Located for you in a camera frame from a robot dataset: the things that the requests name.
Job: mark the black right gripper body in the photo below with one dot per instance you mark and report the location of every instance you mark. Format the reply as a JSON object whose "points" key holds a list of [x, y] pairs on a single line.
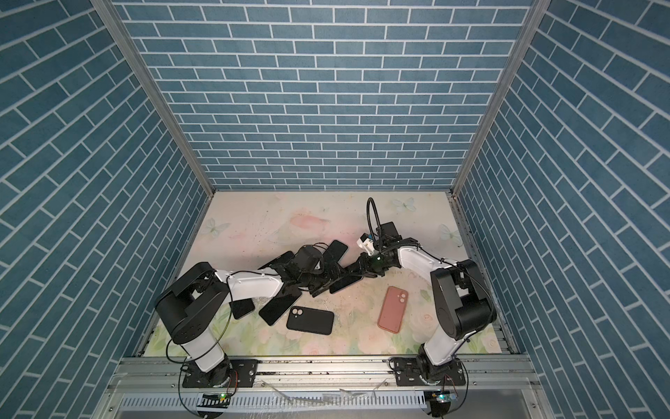
{"points": [[375, 264]]}

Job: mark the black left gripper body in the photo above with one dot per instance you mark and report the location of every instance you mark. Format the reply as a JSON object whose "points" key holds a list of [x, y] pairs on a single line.
{"points": [[315, 281]]}

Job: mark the blue phone black screen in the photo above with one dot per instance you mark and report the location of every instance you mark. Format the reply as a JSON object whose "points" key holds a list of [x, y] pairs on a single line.
{"points": [[335, 252]]}

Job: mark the black case dual camera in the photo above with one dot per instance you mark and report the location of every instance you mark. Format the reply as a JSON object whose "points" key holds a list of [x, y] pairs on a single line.
{"points": [[310, 320]]}

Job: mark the black phone face up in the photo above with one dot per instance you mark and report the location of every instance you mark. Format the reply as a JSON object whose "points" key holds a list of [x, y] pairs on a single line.
{"points": [[278, 306]]}

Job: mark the pink phone case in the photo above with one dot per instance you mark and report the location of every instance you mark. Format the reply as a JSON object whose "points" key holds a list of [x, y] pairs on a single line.
{"points": [[393, 310]]}

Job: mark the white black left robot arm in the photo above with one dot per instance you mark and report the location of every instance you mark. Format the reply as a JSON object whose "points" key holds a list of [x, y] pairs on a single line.
{"points": [[189, 305]]}

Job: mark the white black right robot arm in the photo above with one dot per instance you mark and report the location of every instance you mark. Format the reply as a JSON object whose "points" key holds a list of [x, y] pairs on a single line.
{"points": [[463, 304]]}

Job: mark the black phone case left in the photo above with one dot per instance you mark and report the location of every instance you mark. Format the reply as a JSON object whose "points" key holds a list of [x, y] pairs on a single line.
{"points": [[281, 260]]}

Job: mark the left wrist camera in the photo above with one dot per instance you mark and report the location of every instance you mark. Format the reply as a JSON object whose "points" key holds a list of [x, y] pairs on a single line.
{"points": [[309, 259]]}

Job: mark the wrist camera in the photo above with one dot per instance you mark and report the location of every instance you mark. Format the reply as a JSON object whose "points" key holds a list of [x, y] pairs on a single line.
{"points": [[309, 259], [384, 236]]}

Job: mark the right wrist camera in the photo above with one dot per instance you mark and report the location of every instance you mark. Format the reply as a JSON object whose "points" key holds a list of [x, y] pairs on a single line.
{"points": [[384, 236]]}

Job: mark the aluminium corner post right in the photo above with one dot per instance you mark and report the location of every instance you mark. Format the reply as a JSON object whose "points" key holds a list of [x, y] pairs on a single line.
{"points": [[520, 48]]}

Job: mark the aluminium corner post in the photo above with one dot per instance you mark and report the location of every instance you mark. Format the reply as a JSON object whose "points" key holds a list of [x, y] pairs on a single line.
{"points": [[111, 19], [520, 48]]}

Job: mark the aluminium corner post left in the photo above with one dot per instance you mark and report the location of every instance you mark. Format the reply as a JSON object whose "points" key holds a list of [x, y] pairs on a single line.
{"points": [[111, 19]]}

